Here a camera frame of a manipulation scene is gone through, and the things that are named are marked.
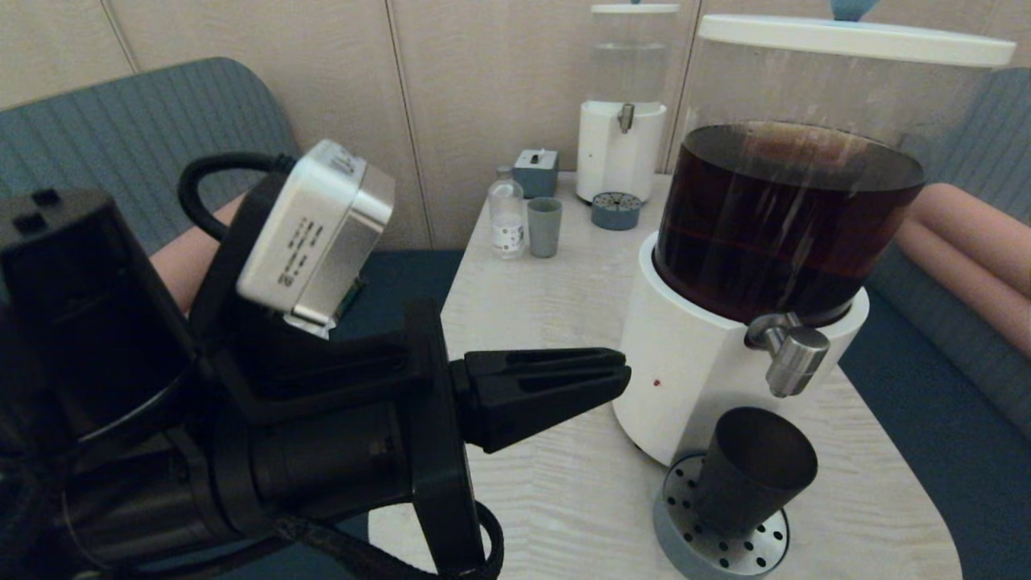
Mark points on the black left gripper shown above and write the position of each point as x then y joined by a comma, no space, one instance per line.
338,451

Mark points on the black plastic cup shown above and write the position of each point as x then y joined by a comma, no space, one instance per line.
749,479

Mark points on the large silver dispenser tap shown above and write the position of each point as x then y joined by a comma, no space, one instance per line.
793,358

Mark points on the grey plastic cup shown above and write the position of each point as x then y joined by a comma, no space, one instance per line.
544,228

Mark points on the large dark tea dispenser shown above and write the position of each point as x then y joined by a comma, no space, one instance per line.
685,370

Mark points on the clear plastic bottle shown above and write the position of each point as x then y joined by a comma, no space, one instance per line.
507,220

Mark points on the small grey perforated drip tray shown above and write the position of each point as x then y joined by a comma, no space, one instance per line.
616,211

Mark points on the large grey perforated drip tray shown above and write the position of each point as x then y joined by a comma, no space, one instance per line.
681,544

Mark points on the grey-blue tissue box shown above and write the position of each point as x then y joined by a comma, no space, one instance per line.
536,175

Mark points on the small clear water dispenser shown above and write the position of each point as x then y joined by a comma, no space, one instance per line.
616,159

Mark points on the small silver dispenser tap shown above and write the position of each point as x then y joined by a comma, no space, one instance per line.
625,118

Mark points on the pink cylindrical bolster cushion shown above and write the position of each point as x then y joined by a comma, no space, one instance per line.
983,219
189,258
966,272

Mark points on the small white dispenser lid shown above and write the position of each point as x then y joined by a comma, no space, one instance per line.
636,8

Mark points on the large white dispenser lid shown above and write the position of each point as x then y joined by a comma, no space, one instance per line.
854,39

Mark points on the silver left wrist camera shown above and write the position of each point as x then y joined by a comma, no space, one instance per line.
314,234

